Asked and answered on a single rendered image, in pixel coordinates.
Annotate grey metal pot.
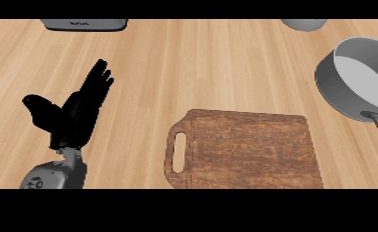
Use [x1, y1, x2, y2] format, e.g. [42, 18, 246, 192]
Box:
[313, 36, 378, 128]

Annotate grey round container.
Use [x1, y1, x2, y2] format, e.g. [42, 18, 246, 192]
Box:
[281, 18, 330, 32]

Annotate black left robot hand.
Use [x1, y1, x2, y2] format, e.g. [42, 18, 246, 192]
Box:
[21, 58, 116, 151]

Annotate grey appliance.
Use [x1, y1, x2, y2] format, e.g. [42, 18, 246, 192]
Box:
[39, 18, 130, 32]

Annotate brown wooden cutting board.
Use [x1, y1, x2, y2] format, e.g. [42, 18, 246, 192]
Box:
[163, 108, 325, 190]

